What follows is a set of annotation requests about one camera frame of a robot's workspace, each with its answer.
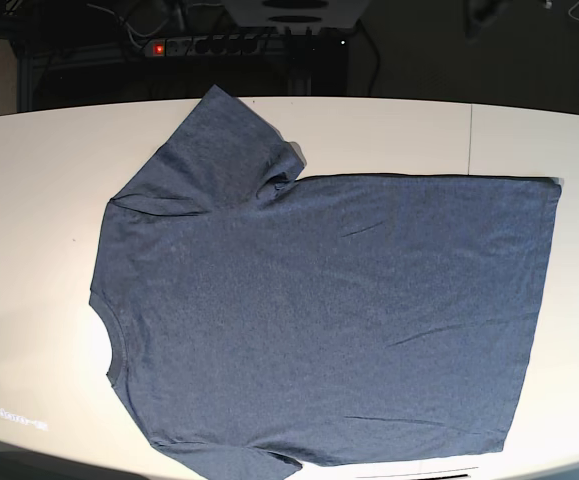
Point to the blue grey T-shirt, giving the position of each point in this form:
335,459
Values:
260,320

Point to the black power strip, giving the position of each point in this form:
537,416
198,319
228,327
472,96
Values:
208,46

